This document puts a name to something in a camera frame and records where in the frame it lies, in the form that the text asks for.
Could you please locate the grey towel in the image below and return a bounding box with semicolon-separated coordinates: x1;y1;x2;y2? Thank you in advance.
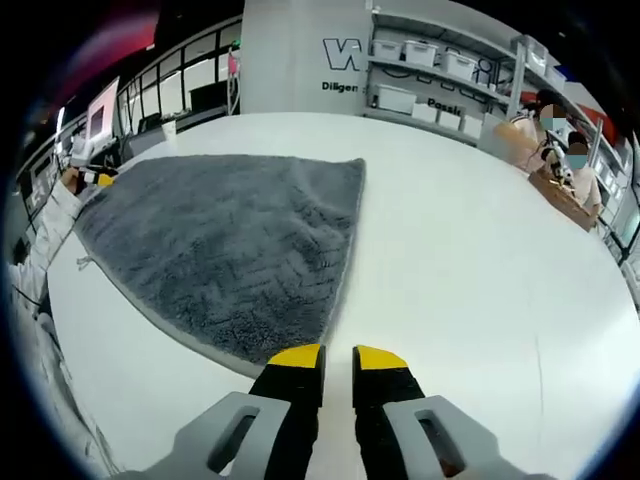
74;154;368;367

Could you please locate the open laptop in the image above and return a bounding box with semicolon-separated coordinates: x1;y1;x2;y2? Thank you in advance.
85;77;122;152

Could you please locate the person's left hand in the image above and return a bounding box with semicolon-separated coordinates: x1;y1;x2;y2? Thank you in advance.
59;169;87;196

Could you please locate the black monitor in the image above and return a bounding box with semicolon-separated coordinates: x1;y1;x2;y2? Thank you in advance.
189;82;232;114

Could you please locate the wooden tray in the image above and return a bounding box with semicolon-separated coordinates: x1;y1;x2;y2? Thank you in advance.
528;169;598;236

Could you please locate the large white storage bin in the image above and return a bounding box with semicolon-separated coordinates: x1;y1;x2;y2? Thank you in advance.
375;83;418;113

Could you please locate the white lidded storage bin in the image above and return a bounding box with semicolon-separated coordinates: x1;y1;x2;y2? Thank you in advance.
373;38;406;59
403;39;441;67
442;49;477;82

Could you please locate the clear plastic storage bin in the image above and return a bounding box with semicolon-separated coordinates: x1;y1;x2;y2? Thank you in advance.
519;34;549;72

